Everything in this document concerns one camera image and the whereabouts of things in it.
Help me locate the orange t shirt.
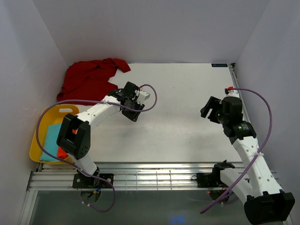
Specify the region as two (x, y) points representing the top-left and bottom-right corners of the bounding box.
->
(57, 146), (68, 160)

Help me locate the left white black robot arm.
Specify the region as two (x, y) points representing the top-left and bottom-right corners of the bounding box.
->
(57, 82), (150, 188)

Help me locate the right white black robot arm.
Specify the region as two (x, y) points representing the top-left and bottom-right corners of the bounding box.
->
(200, 96), (295, 225)

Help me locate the blue table label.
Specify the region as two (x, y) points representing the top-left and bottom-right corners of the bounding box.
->
(211, 63), (228, 68)

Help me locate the dark red t shirt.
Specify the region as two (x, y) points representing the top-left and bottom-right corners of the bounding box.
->
(57, 58), (131, 101)

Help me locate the teal folded t shirt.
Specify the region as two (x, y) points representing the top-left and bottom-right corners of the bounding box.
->
(40, 124), (61, 162)

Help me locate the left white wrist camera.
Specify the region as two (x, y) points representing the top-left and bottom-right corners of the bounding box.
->
(136, 90), (150, 103)

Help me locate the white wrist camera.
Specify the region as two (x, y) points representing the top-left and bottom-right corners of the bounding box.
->
(225, 86), (240, 98)
(136, 90), (150, 103)

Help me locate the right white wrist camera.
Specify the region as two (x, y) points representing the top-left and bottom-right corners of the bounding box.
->
(225, 86), (240, 98)

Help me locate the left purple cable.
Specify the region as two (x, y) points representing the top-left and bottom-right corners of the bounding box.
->
(35, 84), (158, 213)

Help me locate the purple cable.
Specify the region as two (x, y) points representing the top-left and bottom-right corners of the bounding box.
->
(35, 84), (158, 213)
(187, 88), (274, 214)

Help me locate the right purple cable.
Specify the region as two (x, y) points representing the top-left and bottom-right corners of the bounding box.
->
(187, 88), (274, 214)

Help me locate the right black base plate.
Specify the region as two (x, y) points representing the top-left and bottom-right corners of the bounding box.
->
(191, 172), (228, 188)

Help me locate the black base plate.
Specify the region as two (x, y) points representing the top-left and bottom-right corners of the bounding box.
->
(191, 172), (228, 188)
(72, 173), (114, 189)

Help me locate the aluminium rail frame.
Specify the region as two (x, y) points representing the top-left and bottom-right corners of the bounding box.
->
(18, 63), (293, 225)

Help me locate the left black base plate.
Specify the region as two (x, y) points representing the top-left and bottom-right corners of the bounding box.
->
(72, 173), (114, 189)

